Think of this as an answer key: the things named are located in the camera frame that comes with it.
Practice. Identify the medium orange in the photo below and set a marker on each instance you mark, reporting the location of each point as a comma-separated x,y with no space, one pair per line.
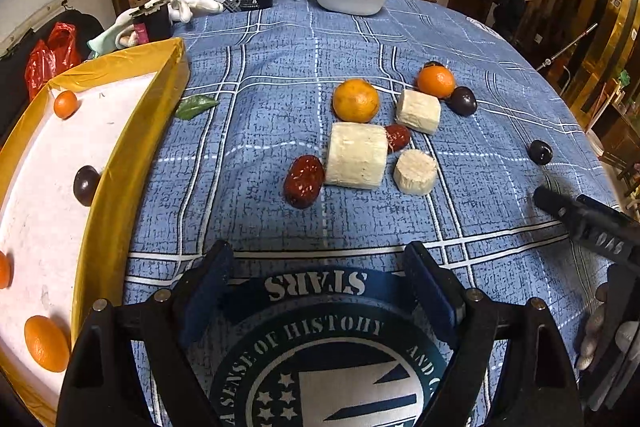
436,83

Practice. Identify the small red date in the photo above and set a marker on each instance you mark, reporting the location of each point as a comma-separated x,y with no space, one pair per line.
398,138

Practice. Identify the black device with brown knob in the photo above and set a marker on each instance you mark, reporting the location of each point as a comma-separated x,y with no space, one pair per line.
156,22

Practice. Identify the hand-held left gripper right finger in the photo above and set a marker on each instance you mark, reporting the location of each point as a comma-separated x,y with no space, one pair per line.
430,302

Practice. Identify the red plastic bag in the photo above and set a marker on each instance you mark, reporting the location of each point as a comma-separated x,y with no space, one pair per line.
50,57

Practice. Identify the blue plaid tablecloth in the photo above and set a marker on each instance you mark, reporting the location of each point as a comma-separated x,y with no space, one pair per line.
280,57

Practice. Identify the white glove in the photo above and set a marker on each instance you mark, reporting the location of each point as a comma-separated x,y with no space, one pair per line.
197,6

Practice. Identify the metal rod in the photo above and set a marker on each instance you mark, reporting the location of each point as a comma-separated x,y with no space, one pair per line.
567,46

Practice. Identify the person's right hand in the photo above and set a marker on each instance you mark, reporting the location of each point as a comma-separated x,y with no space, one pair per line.
592,342

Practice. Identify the large orange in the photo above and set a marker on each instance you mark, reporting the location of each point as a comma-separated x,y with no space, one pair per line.
356,101

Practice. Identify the dark hanging jacket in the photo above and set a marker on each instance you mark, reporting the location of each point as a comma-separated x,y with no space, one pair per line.
510,9

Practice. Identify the green leaf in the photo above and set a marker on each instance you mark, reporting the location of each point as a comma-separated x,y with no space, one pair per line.
196,106

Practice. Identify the large red date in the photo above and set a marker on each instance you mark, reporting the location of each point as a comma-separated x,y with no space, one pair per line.
304,181

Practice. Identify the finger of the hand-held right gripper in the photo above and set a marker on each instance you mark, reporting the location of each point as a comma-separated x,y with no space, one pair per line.
550,203

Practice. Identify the black bag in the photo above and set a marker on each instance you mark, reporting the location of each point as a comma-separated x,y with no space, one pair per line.
12,107

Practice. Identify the pale green cloth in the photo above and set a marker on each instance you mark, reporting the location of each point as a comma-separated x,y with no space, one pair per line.
105,39

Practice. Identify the yellow-taped white foam box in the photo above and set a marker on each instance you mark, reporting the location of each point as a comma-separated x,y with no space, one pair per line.
50,217

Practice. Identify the short white sugarcane piece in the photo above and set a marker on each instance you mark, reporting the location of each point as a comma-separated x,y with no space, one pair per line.
415,172

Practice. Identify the dark plum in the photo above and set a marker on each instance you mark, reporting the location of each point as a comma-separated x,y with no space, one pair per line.
463,101
541,152
86,185

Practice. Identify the large white sugarcane piece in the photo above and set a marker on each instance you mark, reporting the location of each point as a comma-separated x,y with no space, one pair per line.
356,155

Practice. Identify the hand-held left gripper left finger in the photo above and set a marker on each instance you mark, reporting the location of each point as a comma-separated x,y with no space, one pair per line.
205,302

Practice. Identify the small orange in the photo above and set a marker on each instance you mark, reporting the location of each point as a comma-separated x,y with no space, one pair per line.
66,103
3,269
46,343

